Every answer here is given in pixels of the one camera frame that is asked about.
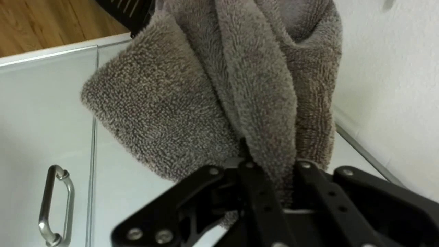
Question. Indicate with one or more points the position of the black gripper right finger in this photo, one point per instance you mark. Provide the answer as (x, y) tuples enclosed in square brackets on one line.
[(343, 221)]

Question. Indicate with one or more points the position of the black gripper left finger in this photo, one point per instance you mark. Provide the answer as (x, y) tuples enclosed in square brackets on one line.
[(262, 212)]

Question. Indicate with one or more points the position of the grey towel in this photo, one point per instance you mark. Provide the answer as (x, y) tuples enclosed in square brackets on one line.
[(211, 80)]

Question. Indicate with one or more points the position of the black mesh office chair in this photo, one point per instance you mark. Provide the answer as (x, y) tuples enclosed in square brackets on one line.
[(131, 14)]

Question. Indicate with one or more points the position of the glass shower door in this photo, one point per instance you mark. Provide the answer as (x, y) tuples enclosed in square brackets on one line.
[(42, 122)]

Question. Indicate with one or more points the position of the chrome door handle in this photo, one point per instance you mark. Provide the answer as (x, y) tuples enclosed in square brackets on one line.
[(49, 208)]

